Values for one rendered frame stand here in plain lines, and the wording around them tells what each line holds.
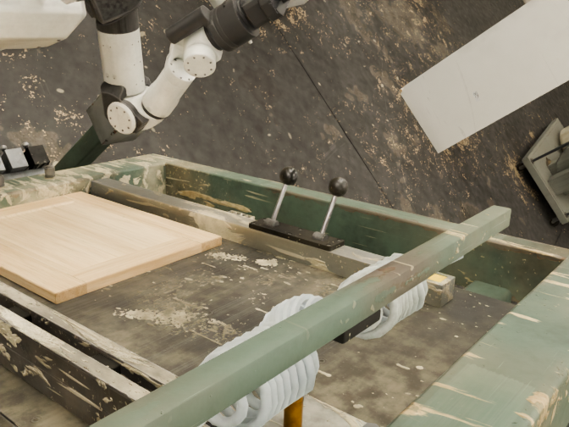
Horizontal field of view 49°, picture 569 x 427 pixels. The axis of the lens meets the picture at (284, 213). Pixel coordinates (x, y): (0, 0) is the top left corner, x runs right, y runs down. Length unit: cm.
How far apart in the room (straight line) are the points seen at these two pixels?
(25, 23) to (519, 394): 102
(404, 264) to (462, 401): 19
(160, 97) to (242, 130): 207
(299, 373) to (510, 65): 430
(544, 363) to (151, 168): 126
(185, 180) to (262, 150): 179
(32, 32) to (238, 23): 38
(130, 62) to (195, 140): 179
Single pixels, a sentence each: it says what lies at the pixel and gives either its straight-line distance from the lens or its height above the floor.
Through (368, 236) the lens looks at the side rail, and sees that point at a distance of 137.
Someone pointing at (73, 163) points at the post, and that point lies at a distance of 209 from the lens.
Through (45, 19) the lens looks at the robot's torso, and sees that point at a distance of 129.
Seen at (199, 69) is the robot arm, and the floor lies 139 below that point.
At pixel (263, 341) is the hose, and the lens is 37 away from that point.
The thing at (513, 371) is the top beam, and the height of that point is 188.
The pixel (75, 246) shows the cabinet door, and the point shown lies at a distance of 125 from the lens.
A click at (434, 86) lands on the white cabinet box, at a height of 27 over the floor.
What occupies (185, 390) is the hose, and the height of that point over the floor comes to 193.
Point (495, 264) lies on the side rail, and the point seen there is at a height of 165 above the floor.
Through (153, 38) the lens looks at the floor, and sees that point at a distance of 344.
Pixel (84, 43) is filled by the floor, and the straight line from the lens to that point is 317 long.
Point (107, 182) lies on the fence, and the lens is 161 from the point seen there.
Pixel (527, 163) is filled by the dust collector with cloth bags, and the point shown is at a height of 12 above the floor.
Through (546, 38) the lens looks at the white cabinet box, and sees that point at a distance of 461.
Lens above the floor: 221
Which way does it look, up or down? 41 degrees down
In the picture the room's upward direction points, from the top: 59 degrees clockwise
